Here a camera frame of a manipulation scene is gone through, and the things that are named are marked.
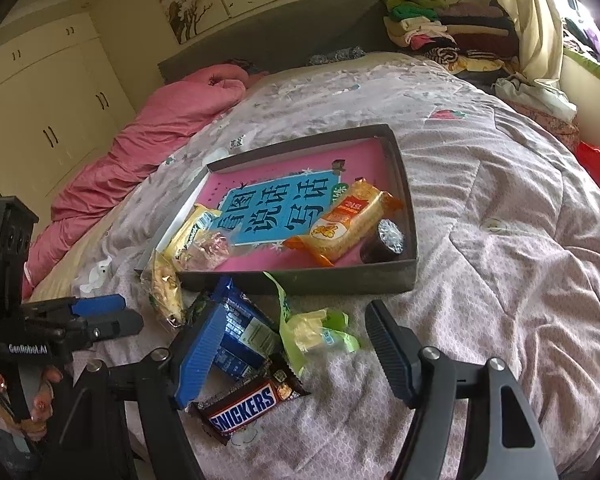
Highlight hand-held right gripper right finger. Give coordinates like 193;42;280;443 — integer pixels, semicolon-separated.
365;299;561;480

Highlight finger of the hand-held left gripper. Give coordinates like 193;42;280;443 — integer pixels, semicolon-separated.
30;310;145;343
22;294;127;321

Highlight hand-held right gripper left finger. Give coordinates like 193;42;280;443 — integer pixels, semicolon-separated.
45;304;231;480

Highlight dark green snack packet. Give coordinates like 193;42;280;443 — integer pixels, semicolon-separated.
185;292;213;328

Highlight blue cookie packet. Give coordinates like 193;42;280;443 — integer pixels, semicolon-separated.
207;276;283;381

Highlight clear bag of golden snacks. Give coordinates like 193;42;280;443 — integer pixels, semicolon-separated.
149;250;187;331

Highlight brown chocolate bar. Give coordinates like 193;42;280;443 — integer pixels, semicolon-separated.
189;352;311;445

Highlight light green snack packet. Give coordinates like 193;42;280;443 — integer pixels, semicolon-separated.
262;271;361;378

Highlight dark cardboard box tray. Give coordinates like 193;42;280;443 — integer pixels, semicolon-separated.
134;122;420;297

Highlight small pink candy wrapper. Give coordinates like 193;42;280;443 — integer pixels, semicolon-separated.
182;232;231;272

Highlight dark jelly cup foil lid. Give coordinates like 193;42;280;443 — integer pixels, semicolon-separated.
359;219;407;265

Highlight yellow snack bar packet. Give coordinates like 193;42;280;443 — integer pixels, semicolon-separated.
161;203;223;270

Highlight orange snack packet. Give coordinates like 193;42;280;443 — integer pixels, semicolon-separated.
282;177;405;267

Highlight person's left hand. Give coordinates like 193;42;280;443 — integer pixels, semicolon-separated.
0;364;65;441

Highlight beige bed sheet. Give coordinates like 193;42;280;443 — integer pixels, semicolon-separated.
27;225;146;306

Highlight cream wardrobe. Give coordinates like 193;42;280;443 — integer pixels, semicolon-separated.
0;12;137;201

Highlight pink book with blue title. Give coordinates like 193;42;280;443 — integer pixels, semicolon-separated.
180;137;413;271

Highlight pink quilt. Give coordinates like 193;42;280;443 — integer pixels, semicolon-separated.
22;65;248;301

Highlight pink floral cloth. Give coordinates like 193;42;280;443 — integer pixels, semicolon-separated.
510;100;581;148

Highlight white crumpled cloth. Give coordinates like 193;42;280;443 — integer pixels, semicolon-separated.
492;72;578;121

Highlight dark patterned pillow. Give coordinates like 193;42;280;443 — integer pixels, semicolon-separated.
307;46;367;67

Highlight pile of folded clothes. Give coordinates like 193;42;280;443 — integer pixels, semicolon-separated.
384;0;521;73

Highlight dark grey headboard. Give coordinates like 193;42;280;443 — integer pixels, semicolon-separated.
157;0;391;86

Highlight green windowsill cover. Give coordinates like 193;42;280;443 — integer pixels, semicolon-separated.
562;47;600;86

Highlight cream curtain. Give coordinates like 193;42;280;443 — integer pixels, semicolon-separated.
482;0;566;81

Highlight clothes heap on windowsill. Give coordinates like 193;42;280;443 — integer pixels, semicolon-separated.
562;17;600;73

